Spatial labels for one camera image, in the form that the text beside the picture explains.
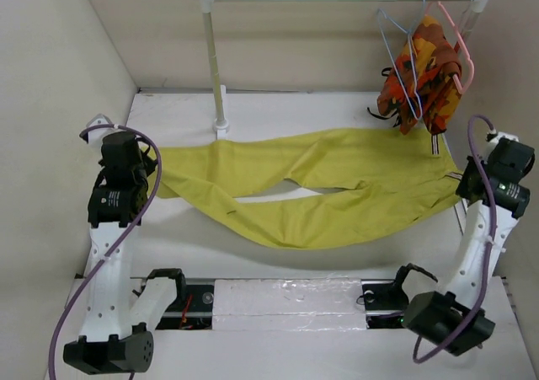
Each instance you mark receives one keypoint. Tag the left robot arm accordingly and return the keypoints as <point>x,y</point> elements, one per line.
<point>117,333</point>

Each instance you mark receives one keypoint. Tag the orange camouflage garment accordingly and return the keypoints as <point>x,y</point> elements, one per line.
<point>419,87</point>

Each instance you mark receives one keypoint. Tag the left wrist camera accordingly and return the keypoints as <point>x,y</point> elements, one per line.
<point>104,127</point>

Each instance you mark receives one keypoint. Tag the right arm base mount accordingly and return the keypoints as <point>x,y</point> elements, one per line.
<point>384,303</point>

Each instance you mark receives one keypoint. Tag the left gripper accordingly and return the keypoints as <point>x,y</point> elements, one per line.
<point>149,163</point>

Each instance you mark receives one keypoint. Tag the pink plastic hanger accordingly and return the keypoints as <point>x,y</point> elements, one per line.
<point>460,48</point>

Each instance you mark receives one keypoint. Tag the yellow-green trousers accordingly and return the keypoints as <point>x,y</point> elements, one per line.
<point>320,190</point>

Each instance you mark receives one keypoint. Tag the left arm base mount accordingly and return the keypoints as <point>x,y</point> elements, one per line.
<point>195,312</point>

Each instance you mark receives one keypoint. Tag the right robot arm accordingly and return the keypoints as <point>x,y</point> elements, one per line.
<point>452,317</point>

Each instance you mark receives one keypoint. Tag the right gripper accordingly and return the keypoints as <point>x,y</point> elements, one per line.
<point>461,190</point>

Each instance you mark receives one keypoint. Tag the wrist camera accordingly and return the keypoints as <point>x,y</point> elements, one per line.
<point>104,127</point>
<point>493,138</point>

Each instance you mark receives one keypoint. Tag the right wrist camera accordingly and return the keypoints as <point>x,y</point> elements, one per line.
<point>493,138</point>

